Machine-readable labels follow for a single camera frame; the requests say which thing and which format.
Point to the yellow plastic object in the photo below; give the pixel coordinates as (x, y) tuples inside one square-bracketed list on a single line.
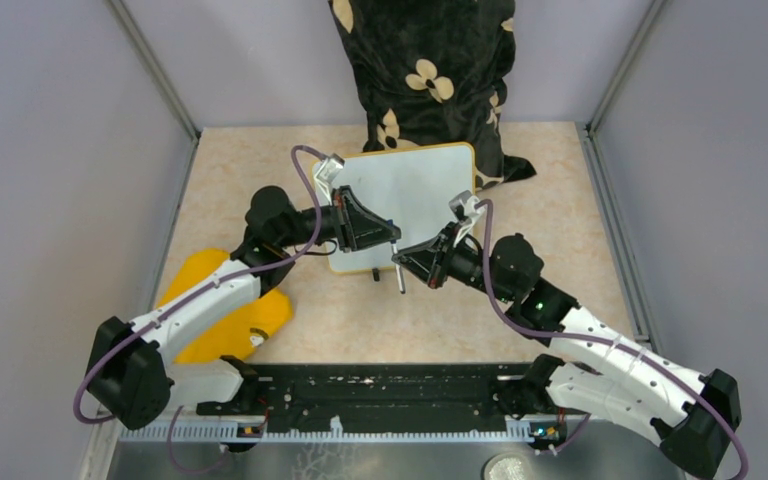
[(240, 333)]

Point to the yellow-framed whiteboard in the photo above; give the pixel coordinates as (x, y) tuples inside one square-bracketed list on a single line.
[(411, 187)]

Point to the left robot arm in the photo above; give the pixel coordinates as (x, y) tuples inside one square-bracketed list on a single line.
[(132, 369)]

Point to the round metal disc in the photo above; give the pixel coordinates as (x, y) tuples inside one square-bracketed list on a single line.
[(508, 466)]

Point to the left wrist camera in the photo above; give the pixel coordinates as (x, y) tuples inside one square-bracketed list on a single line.
[(325, 173)]

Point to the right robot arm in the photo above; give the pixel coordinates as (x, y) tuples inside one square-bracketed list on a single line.
[(691, 417)]

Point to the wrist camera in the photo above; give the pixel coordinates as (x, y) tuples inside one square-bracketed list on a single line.
[(465, 206), (325, 173)]

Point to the whiteboard marker pen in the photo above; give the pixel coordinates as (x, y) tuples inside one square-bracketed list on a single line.
[(398, 268)]

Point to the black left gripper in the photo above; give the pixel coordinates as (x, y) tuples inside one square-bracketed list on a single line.
[(356, 226)]

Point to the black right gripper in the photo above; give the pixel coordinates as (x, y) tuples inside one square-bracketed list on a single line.
[(430, 260)]

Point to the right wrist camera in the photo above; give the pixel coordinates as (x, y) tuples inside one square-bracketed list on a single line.
[(465, 206)]

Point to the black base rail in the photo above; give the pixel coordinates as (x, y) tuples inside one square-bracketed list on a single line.
[(398, 403)]

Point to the black floral pillow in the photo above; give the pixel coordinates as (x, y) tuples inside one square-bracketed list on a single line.
[(433, 72)]

